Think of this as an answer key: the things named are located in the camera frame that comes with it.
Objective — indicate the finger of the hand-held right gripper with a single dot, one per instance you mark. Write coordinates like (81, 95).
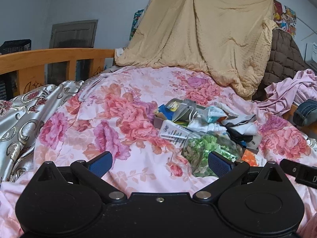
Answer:
(291, 168)

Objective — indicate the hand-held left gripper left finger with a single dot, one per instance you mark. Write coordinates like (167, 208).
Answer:
(101, 164)

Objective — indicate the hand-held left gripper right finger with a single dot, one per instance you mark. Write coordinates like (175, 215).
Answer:
(219, 164)

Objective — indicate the white baby cloth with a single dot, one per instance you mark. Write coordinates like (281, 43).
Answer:
(205, 127)

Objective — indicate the blue face mask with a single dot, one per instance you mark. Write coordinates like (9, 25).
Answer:
(214, 114)

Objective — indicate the bag of green pieces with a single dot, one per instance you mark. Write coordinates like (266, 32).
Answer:
(210, 151)

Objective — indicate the white orange medicine box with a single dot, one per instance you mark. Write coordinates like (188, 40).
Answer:
(250, 159)

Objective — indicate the navy patterned sock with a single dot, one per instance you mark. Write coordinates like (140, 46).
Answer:
(236, 137)

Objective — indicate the grey white cloth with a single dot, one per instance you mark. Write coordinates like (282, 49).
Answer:
(237, 121)

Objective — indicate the pink floral bed sheet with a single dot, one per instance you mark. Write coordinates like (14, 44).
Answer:
(123, 119)

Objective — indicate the white printed carton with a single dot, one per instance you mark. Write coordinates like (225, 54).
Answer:
(173, 131)

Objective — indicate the blue jeans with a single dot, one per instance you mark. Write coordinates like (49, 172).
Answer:
(307, 111)

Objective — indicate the pink garment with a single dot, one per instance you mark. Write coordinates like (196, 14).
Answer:
(289, 91)

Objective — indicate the silver gold patterned bedspread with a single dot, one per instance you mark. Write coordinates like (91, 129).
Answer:
(24, 119)

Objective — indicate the brown quilted blanket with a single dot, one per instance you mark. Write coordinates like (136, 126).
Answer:
(282, 62)

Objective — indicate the white pillow cloth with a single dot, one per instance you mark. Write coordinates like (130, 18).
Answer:
(118, 52)

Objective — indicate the white air conditioner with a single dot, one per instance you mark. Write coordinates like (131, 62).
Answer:
(312, 54)

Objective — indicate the yellow dotted blanket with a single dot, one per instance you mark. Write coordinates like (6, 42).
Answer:
(198, 34)

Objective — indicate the grey cabinet door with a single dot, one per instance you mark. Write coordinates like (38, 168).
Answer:
(74, 34)

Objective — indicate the black plastic crate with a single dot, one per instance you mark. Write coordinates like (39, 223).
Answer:
(14, 47)

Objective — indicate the wooden bed frame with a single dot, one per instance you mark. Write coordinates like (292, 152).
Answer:
(49, 59)

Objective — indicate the teal wall poster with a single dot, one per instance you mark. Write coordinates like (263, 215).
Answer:
(137, 22)

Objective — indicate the cartoon wall poster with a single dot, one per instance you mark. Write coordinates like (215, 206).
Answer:
(284, 17)

